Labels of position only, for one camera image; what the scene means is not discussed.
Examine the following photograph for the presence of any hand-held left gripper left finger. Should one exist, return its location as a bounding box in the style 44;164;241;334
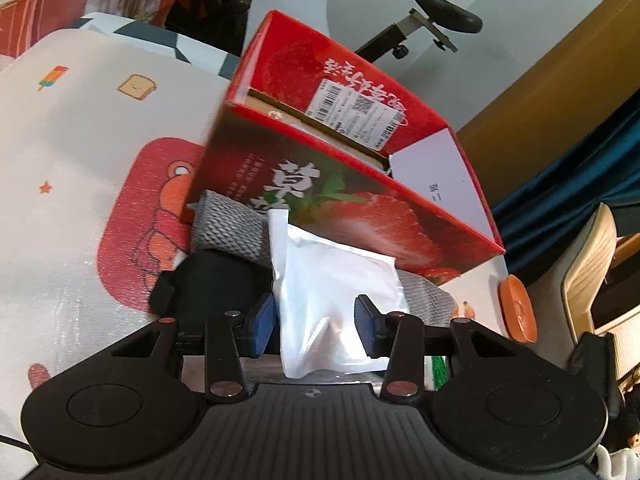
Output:
105;293;278;405

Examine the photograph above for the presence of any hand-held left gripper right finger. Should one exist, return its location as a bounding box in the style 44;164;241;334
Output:
354;295;545;407

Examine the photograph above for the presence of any white plastic packet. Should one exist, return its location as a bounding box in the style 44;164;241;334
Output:
267;209;406;378

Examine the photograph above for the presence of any black fabric eye mask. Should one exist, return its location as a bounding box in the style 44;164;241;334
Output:
148;250;276;336

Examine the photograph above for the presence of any grey knit cloth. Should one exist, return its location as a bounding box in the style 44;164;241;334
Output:
190;190;456;331

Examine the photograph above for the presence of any red strawberry cardboard box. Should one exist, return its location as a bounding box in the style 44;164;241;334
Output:
187;10;506;286

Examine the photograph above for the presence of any orange round disc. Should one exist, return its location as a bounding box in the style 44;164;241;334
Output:
500;275;538;343

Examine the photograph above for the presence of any beige chair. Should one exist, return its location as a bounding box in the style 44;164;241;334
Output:
560;202;640;381

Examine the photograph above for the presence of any cartoon printed table mat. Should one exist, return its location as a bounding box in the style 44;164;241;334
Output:
0;25;538;456

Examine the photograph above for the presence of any dark blue curtain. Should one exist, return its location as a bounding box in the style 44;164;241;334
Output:
492;105;640;276

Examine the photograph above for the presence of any geometric patterned tablecloth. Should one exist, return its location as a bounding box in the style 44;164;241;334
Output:
75;12;243;78

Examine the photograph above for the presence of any black exercise bike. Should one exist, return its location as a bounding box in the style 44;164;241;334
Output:
165;0;483;58

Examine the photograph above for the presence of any thin black cable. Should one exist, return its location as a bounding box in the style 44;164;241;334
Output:
0;434;37;457

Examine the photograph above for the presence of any wooden door frame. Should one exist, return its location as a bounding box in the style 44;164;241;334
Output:
457;0;640;211

